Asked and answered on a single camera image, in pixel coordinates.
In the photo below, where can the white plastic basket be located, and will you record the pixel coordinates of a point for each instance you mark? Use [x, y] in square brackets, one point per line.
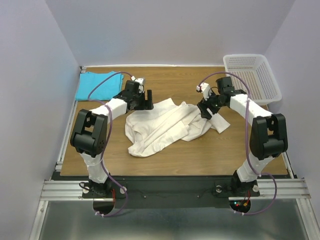
[255, 71]

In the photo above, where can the white t shirt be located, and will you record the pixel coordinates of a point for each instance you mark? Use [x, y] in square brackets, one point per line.
[150, 131]

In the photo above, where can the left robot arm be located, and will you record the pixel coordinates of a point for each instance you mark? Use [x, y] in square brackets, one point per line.
[92, 131]

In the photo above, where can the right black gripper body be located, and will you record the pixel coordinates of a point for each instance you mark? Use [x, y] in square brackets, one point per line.
[213, 103]

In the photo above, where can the aluminium frame rail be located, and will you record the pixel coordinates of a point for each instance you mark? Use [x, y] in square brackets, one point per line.
[64, 190]

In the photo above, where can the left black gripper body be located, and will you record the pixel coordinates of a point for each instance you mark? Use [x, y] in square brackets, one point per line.
[140, 103]

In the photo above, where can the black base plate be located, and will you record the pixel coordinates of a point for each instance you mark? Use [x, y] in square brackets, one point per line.
[155, 192]

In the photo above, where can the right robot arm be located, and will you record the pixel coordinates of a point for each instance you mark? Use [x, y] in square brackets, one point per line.
[265, 133]

